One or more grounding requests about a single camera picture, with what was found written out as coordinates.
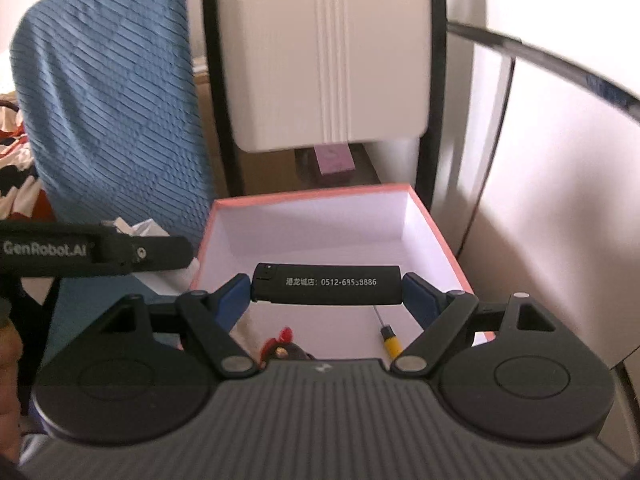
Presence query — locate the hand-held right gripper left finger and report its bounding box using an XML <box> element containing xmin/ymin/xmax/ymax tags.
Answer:
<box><xmin>97</xmin><ymin>273</ymin><xmax>261</xmax><ymax>378</ymax></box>

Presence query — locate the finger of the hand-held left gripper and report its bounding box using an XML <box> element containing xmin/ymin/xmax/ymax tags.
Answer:
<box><xmin>99</xmin><ymin>225</ymin><xmax>195</xmax><ymax>276</ymax></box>

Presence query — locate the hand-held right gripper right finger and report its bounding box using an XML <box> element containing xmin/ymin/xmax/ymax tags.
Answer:
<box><xmin>390</xmin><ymin>272</ymin><xmax>558</xmax><ymax>376</ymax></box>

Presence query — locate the yellow handled screwdriver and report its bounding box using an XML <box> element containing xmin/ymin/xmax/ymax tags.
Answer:
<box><xmin>372</xmin><ymin>304</ymin><xmax>404</xmax><ymax>359</ymax></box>

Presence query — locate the black red horned toy figure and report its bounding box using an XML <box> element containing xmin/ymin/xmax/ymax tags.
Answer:
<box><xmin>257</xmin><ymin>327</ymin><xmax>317</xmax><ymax>364</ymax></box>

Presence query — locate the black lighter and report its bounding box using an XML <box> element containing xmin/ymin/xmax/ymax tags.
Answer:
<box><xmin>249</xmin><ymin>262</ymin><xmax>404</xmax><ymax>307</ymax></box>

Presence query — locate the pink-rimmed white cardboard box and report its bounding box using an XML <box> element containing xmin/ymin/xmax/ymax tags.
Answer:
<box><xmin>176</xmin><ymin>184</ymin><xmax>497</xmax><ymax>362</ymax></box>

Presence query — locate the person's left hand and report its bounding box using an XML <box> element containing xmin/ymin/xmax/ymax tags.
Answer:
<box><xmin>0</xmin><ymin>302</ymin><xmax>25</xmax><ymax>473</ymax></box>

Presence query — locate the red white patterned blanket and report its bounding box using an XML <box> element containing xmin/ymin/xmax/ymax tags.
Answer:
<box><xmin>0</xmin><ymin>91</ymin><xmax>57</xmax><ymax>222</ymax></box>

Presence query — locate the blue textured cloth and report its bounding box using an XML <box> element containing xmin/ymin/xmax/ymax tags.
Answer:
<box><xmin>10</xmin><ymin>0</ymin><xmax>217</xmax><ymax>361</ymax></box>

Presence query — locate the pink sticky note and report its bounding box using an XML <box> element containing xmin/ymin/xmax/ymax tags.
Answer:
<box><xmin>314</xmin><ymin>144</ymin><xmax>355</xmax><ymax>175</ymax></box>

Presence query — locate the white plastic chair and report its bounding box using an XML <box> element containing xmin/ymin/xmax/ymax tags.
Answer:
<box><xmin>199</xmin><ymin>0</ymin><xmax>449</xmax><ymax>213</ymax></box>

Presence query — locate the white ribbed plastic panel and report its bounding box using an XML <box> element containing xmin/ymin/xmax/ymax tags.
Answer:
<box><xmin>214</xmin><ymin>0</ymin><xmax>435</xmax><ymax>154</ymax></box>

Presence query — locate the black curved band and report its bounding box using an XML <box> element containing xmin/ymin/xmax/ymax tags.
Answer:
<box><xmin>446</xmin><ymin>20</ymin><xmax>640</xmax><ymax>123</ymax></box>

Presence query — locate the thin black cable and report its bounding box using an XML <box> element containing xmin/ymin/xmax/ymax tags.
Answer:
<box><xmin>456</xmin><ymin>56</ymin><xmax>517</xmax><ymax>257</ymax></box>

